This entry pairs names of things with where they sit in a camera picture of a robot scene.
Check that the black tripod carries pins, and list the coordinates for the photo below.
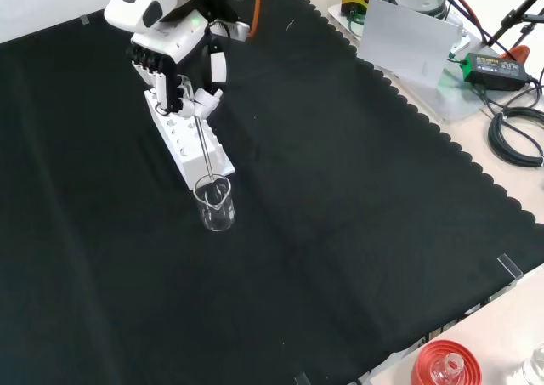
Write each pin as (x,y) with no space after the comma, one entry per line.
(516,13)

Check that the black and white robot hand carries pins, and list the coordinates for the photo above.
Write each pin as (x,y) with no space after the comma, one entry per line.
(178,41)

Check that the clear glass beaker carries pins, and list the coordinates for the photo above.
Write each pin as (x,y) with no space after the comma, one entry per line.
(214,215)

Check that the black bench cloth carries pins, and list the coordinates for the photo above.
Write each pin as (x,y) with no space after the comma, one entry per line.
(297,232)

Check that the red ribbed round stand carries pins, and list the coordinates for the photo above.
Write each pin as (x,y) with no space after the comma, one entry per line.
(425,364)

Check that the clear round-bottom flask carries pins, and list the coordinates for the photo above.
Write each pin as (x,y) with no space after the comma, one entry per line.
(446,370)

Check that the clear plastic cloth clip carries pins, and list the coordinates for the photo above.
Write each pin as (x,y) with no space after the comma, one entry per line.
(302,378)
(510,268)
(83,19)

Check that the clear glass rod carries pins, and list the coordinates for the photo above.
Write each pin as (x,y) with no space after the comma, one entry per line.
(204,147)

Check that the white test tube rack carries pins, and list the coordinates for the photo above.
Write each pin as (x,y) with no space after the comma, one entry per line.
(191,160)

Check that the clear glass vessel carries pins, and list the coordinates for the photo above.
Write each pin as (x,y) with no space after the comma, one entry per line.
(535,368)

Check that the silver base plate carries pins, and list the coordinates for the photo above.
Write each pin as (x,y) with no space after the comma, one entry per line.
(455,100)

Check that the black power adapter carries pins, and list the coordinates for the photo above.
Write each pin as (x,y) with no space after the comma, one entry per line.
(495,70)

